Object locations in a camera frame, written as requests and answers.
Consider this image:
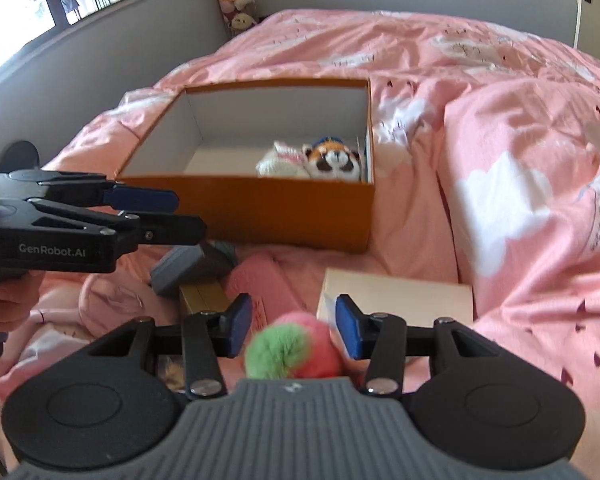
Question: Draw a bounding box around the pink printed blanket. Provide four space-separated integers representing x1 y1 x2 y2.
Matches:
0 7 600 480

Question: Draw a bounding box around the dark round object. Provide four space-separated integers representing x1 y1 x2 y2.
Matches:
0 141 42 174

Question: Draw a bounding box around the small gold box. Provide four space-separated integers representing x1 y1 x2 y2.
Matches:
179 280 234 319

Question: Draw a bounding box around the white pink crochet toy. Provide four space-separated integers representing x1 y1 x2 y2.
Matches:
256 140 311 179

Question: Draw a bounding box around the red panda plush toy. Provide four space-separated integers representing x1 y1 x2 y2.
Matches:
301 136 364 181

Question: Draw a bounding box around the pink fabric pouch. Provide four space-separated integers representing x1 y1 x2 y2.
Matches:
77 272 182 337

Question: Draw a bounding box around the person's left hand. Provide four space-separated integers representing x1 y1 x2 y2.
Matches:
0 279 36 334

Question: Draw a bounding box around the clear card box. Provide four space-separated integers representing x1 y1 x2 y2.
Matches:
152 355 189 394

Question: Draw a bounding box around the pink green fluffy plush ball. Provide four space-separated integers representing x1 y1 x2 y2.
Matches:
244 310 349 382

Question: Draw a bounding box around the beige flat box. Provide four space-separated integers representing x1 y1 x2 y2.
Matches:
316 267 476 332

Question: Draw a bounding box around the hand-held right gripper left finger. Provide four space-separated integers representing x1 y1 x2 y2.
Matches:
82 292 254 402

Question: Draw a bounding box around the small grey box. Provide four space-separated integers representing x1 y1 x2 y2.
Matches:
150 241 239 297

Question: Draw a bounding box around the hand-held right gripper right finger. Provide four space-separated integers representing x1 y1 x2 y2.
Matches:
334 292 502 402

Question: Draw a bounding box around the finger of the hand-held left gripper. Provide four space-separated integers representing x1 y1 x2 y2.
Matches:
29 198 208 254
9 170 180 214

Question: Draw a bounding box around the pink card wallet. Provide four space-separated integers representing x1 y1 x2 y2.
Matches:
225 254 307 334

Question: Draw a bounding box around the orange cardboard box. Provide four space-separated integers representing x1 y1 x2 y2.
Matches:
115 77 377 254

